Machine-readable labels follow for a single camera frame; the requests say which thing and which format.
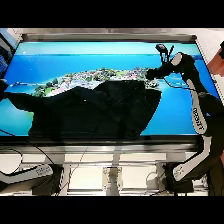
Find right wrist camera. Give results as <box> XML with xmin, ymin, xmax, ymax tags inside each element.
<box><xmin>155</xmin><ymin>43</ymin><xmax>175</xmax><ymax>65</ymax></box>

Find black jeans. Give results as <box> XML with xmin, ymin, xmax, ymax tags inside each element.
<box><xmin>4</xmin><ymin>79</ymin><xmax>163</xmax><ymax>141</ymax></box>

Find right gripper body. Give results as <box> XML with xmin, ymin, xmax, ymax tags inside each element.
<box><xmin>145</xmin><ymin>67</ymin><xmax>165</xmax><ymax>81</ymax></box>

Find black cable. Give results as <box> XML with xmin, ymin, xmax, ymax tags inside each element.
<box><xmin>0</xmin><ymin>128</ymin><xmax>55</xmax><ymax>166</ymax></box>
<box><xmin>162</xmin><ymin>76</ymin><xmax>198</xmax><ymax>92</ymax></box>

